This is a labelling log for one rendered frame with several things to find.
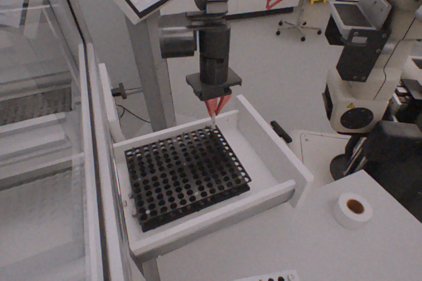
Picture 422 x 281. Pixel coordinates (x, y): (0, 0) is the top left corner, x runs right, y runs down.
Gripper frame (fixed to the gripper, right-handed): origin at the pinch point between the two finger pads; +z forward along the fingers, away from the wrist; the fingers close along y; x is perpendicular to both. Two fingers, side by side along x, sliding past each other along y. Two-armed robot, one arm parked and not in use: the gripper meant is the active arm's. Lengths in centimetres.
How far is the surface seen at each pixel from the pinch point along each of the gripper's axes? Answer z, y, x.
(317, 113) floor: 91, -127, -67
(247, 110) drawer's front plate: 2.1, -9.3, 0.4
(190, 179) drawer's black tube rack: 5.3, 10.2, 11.6
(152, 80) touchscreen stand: 39, -1, -85
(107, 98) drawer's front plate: 2.1, 21.5, -18.7
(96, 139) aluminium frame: -3.5, 24.3, 2.7
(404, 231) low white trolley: 19, -32, 34
